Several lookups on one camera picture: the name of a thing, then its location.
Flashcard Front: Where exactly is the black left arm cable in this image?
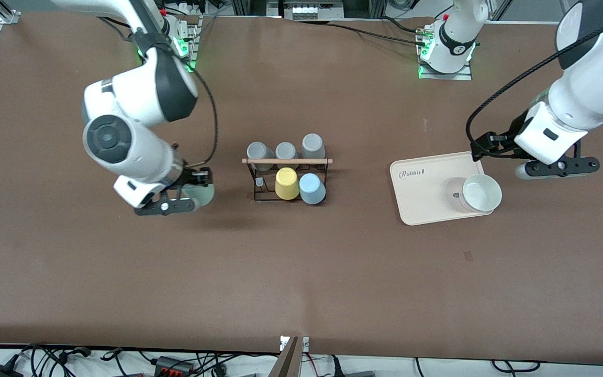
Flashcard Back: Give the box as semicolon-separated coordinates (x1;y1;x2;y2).
466;10;603;159

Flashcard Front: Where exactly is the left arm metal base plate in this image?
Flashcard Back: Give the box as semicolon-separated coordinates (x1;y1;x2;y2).
418;24;473;81

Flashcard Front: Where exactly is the pale green cup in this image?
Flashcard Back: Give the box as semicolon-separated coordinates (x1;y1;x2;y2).
184;183;215;208

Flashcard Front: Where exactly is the white mount bracket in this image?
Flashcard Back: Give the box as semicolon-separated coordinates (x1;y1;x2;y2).
280;336;310;352

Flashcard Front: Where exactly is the yellow cup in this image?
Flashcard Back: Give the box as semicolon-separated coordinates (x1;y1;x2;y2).
275;168;301;201

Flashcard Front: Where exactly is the black power strip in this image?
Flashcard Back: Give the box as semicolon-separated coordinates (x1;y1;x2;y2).
154;356;196;377

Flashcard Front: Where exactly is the black wire cup rack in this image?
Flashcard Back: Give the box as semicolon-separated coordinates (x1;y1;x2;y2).
242;157;333;204

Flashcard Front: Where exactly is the cream plastic tray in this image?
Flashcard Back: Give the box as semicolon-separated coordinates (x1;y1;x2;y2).
389;151;492;226

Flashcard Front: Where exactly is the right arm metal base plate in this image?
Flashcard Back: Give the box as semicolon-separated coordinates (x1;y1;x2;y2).
175;16;200;73

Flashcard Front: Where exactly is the black aluminium frame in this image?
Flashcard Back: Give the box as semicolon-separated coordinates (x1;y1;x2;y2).
231;0;386;17

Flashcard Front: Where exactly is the light blue cup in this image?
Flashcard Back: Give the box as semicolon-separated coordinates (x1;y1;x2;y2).
299;173;327;205

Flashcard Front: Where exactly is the grey cup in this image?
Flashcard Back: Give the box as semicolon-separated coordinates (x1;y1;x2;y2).
275;142;300;169
247;142;276;172
300;134;326;160

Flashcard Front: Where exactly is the black table cable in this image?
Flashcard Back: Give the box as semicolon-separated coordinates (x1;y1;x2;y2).
379;16;428;35
326;21;423;45

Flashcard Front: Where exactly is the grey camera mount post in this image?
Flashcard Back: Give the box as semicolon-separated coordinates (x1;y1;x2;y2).
267;336;302;377

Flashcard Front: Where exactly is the white terminal block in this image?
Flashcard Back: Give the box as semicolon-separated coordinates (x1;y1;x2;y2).
291;3;324;20

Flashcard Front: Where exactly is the white ceramic bowl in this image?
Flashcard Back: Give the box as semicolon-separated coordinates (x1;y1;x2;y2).
445;173;503;213

